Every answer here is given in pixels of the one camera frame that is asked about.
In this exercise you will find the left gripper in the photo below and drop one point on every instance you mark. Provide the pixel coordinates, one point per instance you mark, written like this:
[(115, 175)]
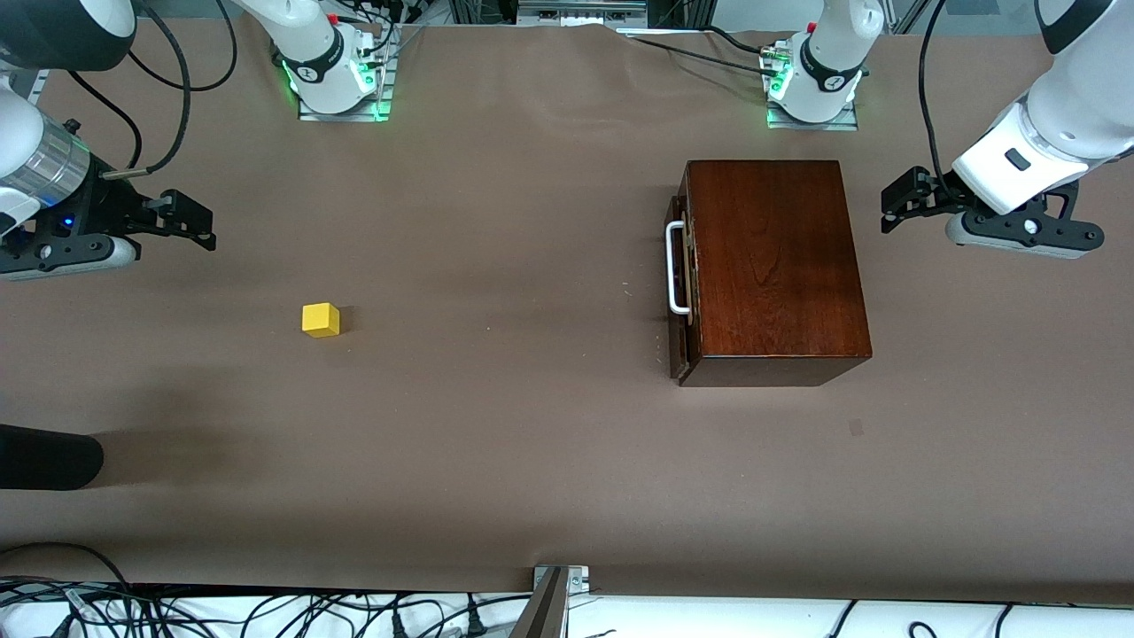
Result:
[(941, 191)]

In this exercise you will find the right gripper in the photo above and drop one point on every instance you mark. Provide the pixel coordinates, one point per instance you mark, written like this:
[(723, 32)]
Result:
[(99, 213)]

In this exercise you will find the yellow cube block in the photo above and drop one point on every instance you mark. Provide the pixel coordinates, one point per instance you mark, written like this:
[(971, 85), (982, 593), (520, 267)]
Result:
[(321, 321)]

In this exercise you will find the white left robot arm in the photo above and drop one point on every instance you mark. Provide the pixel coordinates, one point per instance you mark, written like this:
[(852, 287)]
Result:
[(833, 53)]

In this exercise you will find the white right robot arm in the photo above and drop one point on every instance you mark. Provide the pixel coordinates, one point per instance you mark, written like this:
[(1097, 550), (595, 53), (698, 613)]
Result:
[(323, 53)]

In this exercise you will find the dark brown wooden cabinet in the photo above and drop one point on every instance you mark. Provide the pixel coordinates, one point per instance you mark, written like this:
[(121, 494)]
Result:
[(780, 266)]

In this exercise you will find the black cylindrical object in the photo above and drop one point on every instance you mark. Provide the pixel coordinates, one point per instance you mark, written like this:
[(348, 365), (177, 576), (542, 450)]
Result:
[(44, 456)]

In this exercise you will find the brown paper table cover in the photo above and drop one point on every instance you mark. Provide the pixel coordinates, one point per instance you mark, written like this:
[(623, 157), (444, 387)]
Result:
[(443, 443)]

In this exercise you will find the silver equipment box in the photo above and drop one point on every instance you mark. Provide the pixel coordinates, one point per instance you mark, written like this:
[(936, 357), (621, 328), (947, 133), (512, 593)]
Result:
[(580, 11)]

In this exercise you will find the grey frame strut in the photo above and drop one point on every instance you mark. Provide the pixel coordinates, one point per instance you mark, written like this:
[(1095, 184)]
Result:
[(908, 18)]

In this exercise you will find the aluminium frame rail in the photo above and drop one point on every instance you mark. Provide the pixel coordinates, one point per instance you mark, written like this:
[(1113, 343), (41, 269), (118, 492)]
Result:
[(37, 89)]

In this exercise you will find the silver metal bracket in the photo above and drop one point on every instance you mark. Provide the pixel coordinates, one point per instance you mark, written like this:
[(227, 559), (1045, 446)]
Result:
[(576, 578)]

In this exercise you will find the dark aluminium profile post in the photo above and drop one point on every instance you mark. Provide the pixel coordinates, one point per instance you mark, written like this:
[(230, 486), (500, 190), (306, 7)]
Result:
[(542, 616)]

